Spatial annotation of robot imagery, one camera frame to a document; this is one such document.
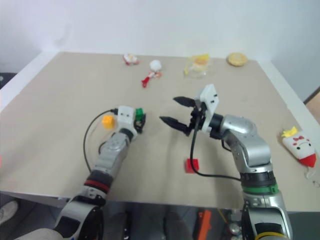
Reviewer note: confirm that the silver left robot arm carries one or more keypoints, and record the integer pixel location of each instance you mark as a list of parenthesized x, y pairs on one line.
[(112, 150)]

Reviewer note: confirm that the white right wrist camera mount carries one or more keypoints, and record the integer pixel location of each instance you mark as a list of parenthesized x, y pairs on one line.
[(209, 100)]

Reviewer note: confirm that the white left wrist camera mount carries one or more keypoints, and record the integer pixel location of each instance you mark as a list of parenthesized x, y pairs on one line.
[(125, 117)]

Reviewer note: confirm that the white ball red toy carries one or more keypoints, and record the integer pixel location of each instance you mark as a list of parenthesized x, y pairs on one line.
[(155, 65)]

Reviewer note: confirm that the yellow cube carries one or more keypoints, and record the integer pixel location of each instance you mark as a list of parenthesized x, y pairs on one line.
[(108, 121)]

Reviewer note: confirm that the yellow clear plastic bag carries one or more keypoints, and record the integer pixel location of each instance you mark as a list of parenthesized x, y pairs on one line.
[(197, 65)]

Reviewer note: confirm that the small red white toy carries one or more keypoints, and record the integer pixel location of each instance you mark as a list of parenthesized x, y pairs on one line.
[(130, 59)]

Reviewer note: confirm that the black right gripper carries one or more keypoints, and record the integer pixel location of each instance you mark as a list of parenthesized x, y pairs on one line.
[(198, 117)]

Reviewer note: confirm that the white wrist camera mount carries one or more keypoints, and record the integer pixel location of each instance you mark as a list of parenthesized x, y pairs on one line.
[(209, 100), (125, 117)]

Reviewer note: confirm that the white red fries plush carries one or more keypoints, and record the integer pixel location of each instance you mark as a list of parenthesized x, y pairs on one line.
[(300, 147)]

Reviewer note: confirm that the red cube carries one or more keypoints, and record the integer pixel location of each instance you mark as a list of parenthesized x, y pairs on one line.
[(191, 165)]

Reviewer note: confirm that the orange object under table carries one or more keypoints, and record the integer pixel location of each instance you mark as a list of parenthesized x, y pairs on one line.
[(203, 223)]

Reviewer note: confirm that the white shoe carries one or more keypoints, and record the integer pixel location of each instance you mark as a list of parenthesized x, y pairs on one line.
[(7, 211)]

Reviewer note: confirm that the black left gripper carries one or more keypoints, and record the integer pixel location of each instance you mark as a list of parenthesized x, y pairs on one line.
[(138, 127)]

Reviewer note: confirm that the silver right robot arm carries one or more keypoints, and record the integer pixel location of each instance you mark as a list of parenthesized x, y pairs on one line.
[(255, 147)]

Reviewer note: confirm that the green cube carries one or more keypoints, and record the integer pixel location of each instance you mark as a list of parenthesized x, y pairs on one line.
[(140, 113)]

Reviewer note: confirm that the round tan cookie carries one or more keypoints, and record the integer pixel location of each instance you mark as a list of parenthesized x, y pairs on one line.
[(237, 59)]

